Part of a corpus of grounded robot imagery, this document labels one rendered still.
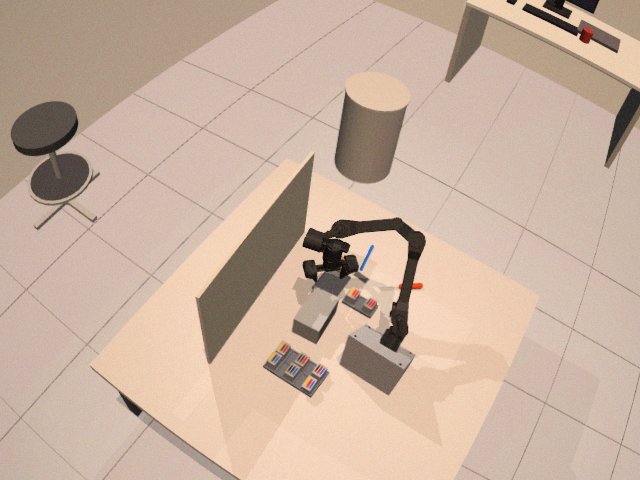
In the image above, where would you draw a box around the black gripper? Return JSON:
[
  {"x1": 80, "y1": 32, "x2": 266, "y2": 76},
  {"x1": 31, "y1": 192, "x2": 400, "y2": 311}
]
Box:
[{"x1": 302, "y1": 255, "x2": 359, "y2": 283}]

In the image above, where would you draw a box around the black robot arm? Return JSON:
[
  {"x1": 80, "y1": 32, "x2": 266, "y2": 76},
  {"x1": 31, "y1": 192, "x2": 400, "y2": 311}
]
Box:
[{"x1": 303, "y1": 217, "x2": 426, "y2": 352}]

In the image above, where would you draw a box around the olive-grey flat panel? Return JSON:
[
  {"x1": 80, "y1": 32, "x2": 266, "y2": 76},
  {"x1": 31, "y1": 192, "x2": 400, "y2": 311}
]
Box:
[{"x1": 195, "y1": 151, "x2": 315, "y2": 365}]

